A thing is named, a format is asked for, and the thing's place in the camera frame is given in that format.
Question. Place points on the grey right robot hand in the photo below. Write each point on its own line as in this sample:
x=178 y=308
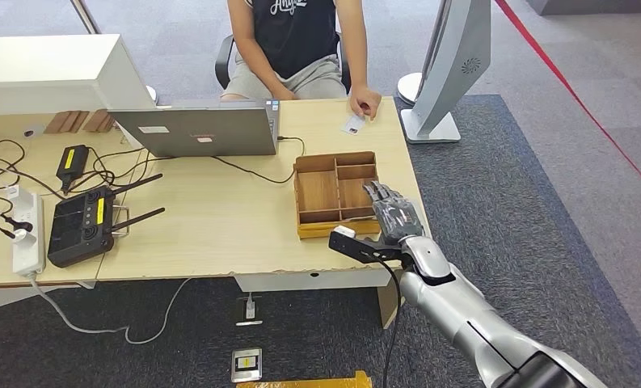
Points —
x=400 y=219

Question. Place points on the person's left hand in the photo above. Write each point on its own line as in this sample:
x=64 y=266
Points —
x=365 y=102

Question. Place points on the white ID card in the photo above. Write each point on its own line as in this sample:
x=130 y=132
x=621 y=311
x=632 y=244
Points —
x=352 y=126

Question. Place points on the person's right forearm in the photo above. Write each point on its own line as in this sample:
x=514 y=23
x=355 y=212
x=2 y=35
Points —
x=269 y=80

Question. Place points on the person's left forearm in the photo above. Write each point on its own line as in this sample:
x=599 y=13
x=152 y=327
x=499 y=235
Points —
x=356 y=64

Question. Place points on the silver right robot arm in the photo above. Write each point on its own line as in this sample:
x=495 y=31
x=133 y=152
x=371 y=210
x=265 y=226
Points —
x=459 y=310

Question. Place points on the person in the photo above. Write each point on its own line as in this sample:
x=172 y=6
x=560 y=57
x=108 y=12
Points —
x=293 y=37

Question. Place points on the white round stand base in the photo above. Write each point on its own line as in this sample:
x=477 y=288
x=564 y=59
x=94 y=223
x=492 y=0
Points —
x=407 y=87

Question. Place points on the wooden organizer box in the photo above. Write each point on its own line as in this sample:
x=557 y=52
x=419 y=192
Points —
x=315 y=190

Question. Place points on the silver kiosk display stand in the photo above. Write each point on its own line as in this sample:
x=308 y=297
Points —
x=451 y=64

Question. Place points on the white desk drawer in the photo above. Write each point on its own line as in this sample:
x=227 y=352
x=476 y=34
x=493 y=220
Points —
x=309 y=280

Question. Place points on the yellow floor tape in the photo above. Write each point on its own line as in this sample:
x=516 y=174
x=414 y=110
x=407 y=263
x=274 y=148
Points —
x=360 y=380

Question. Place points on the grey laptop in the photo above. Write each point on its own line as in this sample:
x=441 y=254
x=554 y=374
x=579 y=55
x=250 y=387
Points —
x=202 y=130

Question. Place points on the floor socket with white plug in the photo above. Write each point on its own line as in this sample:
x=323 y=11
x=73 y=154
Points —
x=250 y=308

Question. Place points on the red floor tape line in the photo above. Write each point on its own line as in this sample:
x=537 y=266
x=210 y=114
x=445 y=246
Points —
x=566 y=87

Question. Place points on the silver floor socket plate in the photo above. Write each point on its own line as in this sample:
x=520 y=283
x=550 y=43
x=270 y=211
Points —
x=246 y=365

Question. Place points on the white pole base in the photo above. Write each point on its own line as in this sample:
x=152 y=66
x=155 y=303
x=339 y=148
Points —
x=151 y=94

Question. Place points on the wooden block stand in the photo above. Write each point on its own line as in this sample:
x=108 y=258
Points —
x=63 y=122
x=99 y=121

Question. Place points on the grey metal pole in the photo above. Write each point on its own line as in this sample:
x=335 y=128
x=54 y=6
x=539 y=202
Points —
x=84 y=16

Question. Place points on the black power adapter yellow label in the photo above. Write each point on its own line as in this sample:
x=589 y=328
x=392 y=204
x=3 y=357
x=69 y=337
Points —
x=71 y=162

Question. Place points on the black controller with antennas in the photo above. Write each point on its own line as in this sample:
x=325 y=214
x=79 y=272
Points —
x=78 y=229

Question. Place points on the white cabinet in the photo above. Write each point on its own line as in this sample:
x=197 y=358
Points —
x=41 y=74

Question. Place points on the small white device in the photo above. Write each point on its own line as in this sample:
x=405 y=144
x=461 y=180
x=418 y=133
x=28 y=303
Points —
x=32 y=130

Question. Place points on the black plug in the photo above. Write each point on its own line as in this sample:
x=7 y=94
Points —
x=18 y=225

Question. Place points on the white power strip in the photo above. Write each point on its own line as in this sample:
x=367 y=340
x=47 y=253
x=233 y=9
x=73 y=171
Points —
x=28 y=253

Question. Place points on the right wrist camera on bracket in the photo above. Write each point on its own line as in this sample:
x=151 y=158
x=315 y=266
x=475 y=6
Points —
x=357 y=249

